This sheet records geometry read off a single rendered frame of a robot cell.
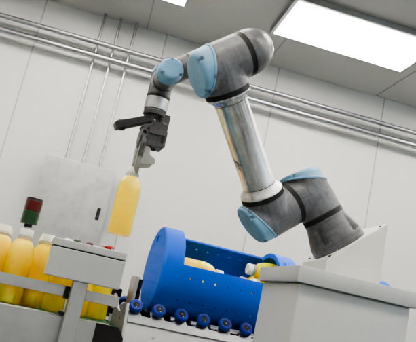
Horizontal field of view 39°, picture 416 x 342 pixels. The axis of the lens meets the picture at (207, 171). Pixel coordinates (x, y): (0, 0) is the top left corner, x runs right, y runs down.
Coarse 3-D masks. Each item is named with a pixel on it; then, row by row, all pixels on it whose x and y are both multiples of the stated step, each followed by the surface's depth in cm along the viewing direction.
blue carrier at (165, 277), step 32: (160, 256) 189; (192, 256) 211; (224, 256) 213; (256, 256) 213; (160, 288) 182; (192, 288) 184; (224, 288) 187; (256, 288) 190; (192, 320) 194; (256, 320) 192
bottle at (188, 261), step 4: (188, 260) 191; (192, 260) 192; (196, 260) 193; (184, 264) 189; (188, 264) 190; (192, 264) 190; (196, 264) 191; (200, 264) 192; (204, 264) 192; (208, 264) 194; (200, 268) 191; (204, 268) 191; (208, 268) 192; (212, 268) 193
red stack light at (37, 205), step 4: (28, 200) 219; (32, 200) 218; (28, 204) 218; (32, 204) 218; (36, 204) 218; (40, 204) 220; (24, 208) 218; (28, 208) 218; (32, 208) 218; (36, 208) 218; (40, 208) 220; (40, 212) 221
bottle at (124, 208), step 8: (128, 176) 178; (136, 176) 180; (120, 184) 178; (128, 184) 177; (136, 184) 178; (120, 192) 176; (128, 192) 176; (136, 192) 177; (120, 200) 176; (128, 200) 176; (136, 200) 178; (112, 208) 177; (120, 208) 175; (128, 208) 175; (112, 216) 175; (120, 216) 174; (128, 216) 175; (112, 224) 174; (120, 224) 174; (128, 224) 175; (112, 232) 174; (120, 232) 173; (128, 232) 175
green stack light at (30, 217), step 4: (24, 212) 218; (28, 212) 217; (32, 212) 218; (36, 212) 218; (24, 216) 217; (28, 216) 217; (32, 216) 217; (36, 216) 218; (20, 220) 218; (24, 220) 217; (28, 220) 217; (32, 220) 217; (36, 220) 219; (32, 224) 217; (36, 224) 219
